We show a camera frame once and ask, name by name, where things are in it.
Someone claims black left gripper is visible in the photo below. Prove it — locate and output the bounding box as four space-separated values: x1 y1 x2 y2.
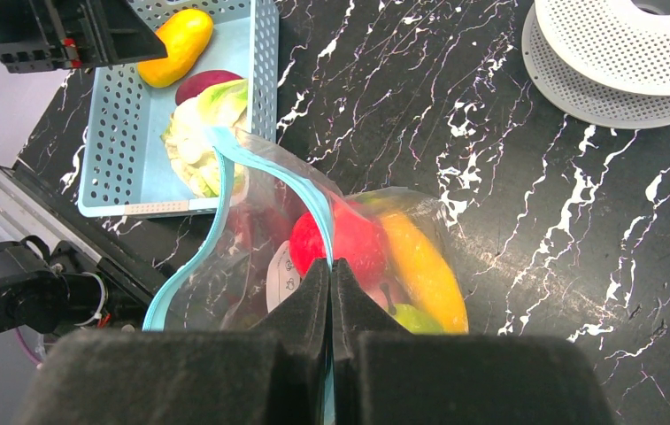
0 1 167 73

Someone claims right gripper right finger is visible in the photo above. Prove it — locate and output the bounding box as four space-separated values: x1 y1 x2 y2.
332 259 613 424

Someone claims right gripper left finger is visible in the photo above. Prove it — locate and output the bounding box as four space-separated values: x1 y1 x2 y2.
14 259 330 424

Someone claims green toy pear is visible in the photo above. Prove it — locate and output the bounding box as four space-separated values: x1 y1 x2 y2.
388 304 444 335

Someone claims red toy apple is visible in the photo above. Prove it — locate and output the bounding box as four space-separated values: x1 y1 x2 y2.
289 205 387 290

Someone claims light blue plastic basket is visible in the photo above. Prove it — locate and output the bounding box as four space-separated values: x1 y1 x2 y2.
78 1 279 217

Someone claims clear zip top bag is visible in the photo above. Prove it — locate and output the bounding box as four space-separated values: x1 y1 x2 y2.
142 126 471 425

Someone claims orange yellow toy mango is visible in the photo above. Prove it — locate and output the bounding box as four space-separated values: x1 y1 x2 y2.
136 9 214 89

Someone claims reddish toy sweet potato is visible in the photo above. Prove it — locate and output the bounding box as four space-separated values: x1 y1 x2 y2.
174 70 243 105

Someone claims green white toy cabbage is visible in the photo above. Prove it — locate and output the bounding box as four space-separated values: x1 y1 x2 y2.
161 79 248 198

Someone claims white perforated filament spool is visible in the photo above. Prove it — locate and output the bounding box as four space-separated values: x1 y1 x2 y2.
521 1 670 129

